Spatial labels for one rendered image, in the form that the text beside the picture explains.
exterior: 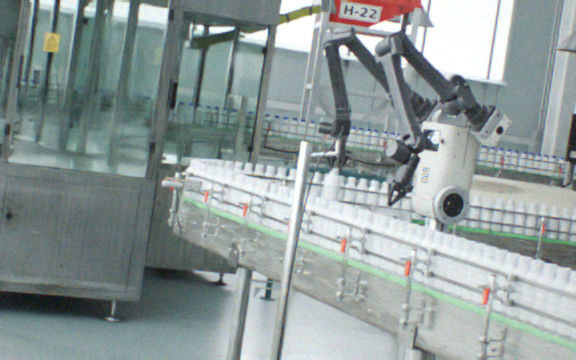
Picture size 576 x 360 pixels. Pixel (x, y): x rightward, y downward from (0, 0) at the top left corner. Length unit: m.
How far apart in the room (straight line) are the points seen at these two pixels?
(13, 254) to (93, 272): 0.51
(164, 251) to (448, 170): 5.38
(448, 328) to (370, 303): 0.50
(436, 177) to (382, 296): 1.12
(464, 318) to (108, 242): 4.70
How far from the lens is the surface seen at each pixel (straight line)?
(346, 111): 5.63
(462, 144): 5.34
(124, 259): 8.36
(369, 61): 5.48
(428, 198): 5.36
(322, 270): 4.72
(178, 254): 10.49
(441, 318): 3.99
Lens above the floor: 1.48
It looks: 3 degrees down
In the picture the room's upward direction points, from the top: 8 degrees clockwise
